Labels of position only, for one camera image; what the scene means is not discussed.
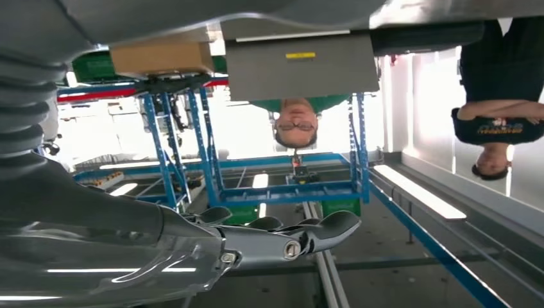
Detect person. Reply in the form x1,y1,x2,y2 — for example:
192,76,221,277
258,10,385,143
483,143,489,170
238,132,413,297
450,17,544,182
250,93,352,150

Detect green plastic crate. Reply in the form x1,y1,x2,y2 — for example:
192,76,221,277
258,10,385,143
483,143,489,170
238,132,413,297
71,51,228,84
320,198,362,218
223,205,260,227

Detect blue storage rack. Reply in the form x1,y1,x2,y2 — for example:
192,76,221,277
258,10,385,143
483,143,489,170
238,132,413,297
142,92,193,212
187,87,371,210

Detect small black device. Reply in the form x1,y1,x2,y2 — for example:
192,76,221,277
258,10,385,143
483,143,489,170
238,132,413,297
291,155,320,184

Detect cardboard box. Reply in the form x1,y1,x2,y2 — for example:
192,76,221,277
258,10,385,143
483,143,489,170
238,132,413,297
109,41,216,79

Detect stainless steel table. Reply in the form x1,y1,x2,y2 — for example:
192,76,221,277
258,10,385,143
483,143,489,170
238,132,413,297
212,0,544,44

